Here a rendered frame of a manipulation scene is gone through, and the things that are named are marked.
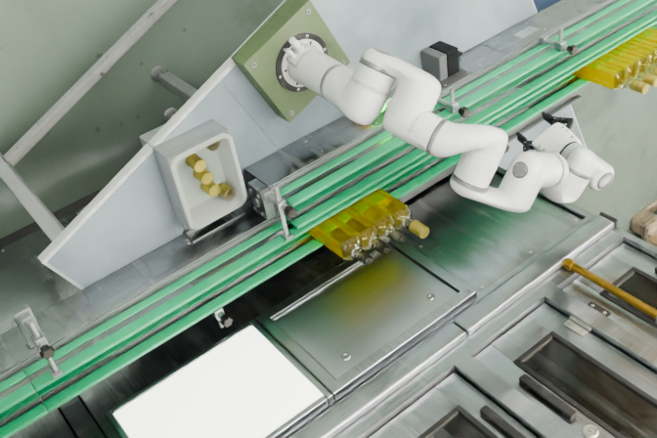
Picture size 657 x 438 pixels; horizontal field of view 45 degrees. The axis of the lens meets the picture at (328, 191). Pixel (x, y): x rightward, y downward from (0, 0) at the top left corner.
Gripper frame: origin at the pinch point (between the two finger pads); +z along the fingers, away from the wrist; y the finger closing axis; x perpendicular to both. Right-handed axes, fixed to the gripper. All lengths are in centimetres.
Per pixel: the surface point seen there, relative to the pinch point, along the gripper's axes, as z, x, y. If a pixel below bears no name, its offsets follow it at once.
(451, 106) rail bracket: 14.0, 12.5, -14.1
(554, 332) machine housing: -47, -9, -35
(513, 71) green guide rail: 21.1, -0.1, 10.3
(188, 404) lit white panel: -19, 24, -114
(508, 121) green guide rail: 19.9, -15.1, 2.5
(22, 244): 73, 24, -141
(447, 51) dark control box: 30.3, 14.8, -2.6
